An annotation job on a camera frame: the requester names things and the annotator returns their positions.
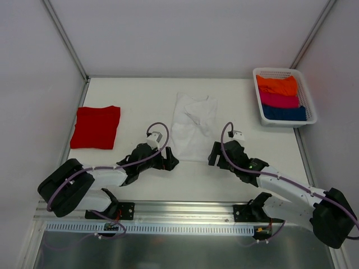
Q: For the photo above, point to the pink t shirt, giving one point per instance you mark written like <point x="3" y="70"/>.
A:
<point x="279" y="101"/>

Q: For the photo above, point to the aluminium mounting rail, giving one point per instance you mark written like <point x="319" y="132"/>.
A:
<point x="162" y="212"/>

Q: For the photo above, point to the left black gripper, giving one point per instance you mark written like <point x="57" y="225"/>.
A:
<point x="163" y="160"/>

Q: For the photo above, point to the folded red t shirt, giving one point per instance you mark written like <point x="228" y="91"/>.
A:
<point x="95" y="128"/>

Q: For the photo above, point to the blue t shirt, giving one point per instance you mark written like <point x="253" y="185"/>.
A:
<point x="294" y="114"/>

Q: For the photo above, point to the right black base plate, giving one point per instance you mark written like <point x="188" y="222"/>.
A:
<point x="241" y="213"/>

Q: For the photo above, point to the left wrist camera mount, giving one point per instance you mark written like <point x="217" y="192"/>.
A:
<point x="153" y="139"/>

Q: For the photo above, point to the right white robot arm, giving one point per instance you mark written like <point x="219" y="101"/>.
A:
<point x="325" y="213"/>

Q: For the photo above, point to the white plastic basket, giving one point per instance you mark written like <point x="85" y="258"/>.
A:
<point x="303" y="94"/>

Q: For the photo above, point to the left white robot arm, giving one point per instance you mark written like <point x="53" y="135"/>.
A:
<point x="76" y="187"/>

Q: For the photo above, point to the white t shirt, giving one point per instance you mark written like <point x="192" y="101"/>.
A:
<point x="193" y="127"/>

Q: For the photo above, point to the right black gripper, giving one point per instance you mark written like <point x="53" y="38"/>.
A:
<point x="221" y="154"/>

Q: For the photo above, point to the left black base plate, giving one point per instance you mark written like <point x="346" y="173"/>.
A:
<point x="115" y="211"/>

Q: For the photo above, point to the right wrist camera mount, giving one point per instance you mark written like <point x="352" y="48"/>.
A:
<point x="236" y="136"/>

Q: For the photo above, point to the orange t shirt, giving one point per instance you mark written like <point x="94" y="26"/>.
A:
<point x="286" y="87"/>

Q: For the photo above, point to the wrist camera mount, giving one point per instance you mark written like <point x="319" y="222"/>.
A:
<point x="153" y="139"/>
<point x="236" y="136"/>

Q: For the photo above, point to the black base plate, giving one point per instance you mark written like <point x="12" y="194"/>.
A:
<point x="115" y="211"/>
<point x="241" y="213"/>

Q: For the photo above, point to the white slotted cable duct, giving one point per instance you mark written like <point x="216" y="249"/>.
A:
<point x="141" y="228"/>

